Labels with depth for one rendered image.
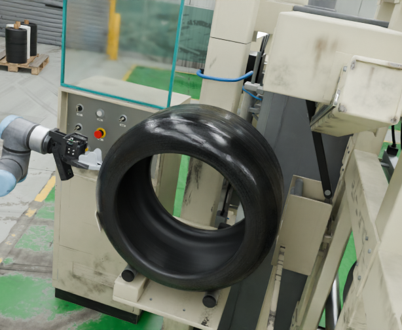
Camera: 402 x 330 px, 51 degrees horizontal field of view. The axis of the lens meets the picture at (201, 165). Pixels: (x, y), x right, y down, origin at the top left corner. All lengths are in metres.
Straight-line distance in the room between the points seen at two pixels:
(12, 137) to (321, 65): 1.03
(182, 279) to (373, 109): 0.83
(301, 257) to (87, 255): 1.25
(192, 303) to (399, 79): 1.05
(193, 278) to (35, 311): 1.49
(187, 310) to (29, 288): 1.49
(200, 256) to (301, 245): 0.37
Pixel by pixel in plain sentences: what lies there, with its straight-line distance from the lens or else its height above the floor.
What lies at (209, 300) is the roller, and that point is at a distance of 1.38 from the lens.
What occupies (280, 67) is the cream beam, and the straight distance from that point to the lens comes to 0.81.
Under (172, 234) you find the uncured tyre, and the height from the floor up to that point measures 0.94.
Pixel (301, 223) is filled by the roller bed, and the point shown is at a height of 1.10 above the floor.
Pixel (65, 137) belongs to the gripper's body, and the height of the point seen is 1.30.
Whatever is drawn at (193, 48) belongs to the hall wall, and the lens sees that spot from 10.49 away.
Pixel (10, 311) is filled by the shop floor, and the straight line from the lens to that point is 2.67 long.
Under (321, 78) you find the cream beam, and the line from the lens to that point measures 0.81.
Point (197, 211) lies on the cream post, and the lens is 1.65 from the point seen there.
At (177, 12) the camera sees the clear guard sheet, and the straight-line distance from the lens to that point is 1.85.
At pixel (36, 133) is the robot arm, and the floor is 1.29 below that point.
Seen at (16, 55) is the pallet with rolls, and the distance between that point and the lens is 7.88.
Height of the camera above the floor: 1.80
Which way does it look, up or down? 23 degrees down
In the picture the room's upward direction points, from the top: 10 degrees clockwise
